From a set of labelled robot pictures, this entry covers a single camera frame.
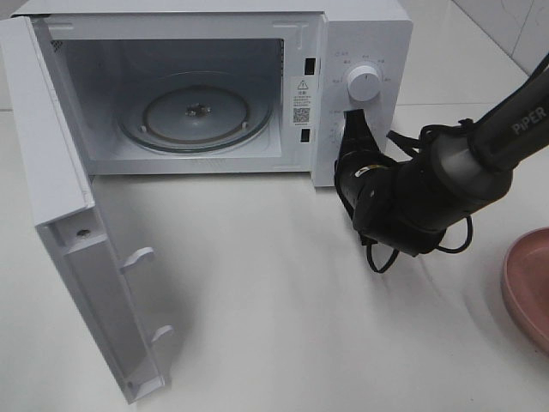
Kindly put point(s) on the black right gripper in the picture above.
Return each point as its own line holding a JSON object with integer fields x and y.
{"x": 358, "y": 159}

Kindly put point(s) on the pink round plate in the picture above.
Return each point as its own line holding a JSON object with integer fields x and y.
{"x": 525, "y": 285}

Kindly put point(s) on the white microwave door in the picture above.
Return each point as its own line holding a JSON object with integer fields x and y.
{"x": 65, "y": 215}

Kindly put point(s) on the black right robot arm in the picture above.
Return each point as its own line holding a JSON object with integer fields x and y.
{"x": 452, "y": 172}

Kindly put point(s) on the upper white power knob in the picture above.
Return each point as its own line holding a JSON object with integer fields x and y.
{"x": 363, "y": 82}

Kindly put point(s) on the glass microwave turntable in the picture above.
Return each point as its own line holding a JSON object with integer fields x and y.
{"x": 196, "y": 112}

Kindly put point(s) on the white microwave oven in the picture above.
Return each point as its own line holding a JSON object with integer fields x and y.
{"x": 308, "y": 46}

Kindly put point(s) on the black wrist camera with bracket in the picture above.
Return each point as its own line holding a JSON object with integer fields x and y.
{"x": 377, "y": 217}

